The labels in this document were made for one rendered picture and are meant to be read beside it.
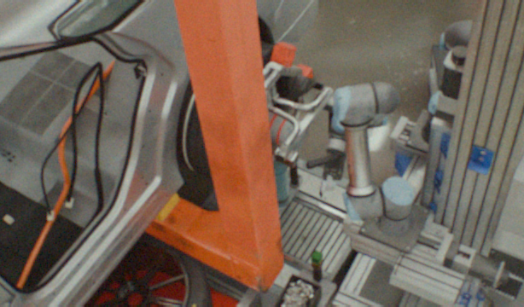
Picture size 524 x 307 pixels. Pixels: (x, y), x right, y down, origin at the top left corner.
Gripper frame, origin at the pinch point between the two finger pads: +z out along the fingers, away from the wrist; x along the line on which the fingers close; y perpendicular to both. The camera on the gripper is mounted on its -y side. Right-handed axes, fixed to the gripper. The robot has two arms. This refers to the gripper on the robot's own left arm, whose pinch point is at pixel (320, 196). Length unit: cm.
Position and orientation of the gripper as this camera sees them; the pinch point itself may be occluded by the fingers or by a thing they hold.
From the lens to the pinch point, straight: 307.5
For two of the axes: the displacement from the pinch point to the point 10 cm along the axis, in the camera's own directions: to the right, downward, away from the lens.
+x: 0.3, 1.7, 9.9
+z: -2.2, 9.6, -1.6
